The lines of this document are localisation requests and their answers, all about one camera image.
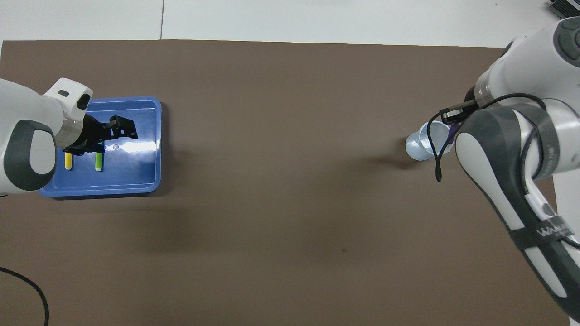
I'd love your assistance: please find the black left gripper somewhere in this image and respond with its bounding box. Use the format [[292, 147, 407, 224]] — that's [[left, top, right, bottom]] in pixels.
[[63, 114, 139, 157]]

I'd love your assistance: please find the blue plastic tray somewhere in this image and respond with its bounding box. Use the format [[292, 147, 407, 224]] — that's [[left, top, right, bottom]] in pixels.
[[36, 96, 162, 198]]

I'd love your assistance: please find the translucent plastic cup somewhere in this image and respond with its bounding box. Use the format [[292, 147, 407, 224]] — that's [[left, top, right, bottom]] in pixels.
[[405, 121, 458, 162]]

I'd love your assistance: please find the grey ribbed device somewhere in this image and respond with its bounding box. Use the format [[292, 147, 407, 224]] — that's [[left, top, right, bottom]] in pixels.
[[549, 0, 580, 19]]

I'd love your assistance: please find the brown table mat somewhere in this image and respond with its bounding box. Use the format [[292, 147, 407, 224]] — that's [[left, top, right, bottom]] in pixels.
[[0, 40, 570, 326]]

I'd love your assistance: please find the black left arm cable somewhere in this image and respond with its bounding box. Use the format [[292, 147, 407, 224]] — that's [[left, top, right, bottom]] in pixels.
[[0, 266, 49, 326]]

